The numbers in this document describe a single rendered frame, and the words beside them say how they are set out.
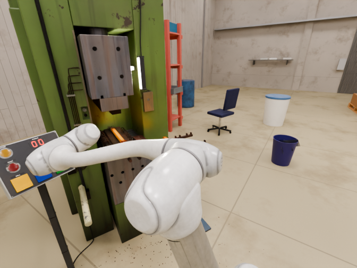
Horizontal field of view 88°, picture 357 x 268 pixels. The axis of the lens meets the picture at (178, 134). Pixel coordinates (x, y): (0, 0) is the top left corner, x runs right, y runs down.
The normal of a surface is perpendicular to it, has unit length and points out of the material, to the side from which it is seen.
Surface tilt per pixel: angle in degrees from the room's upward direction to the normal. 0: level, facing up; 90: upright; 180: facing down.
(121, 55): 90
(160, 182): 29
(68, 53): 90
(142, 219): 84
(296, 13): 90
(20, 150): 60
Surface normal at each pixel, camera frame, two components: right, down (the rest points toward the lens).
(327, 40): -0.55, 0.33
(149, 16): 0.52, 0.32
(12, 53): 0.83, 0.20
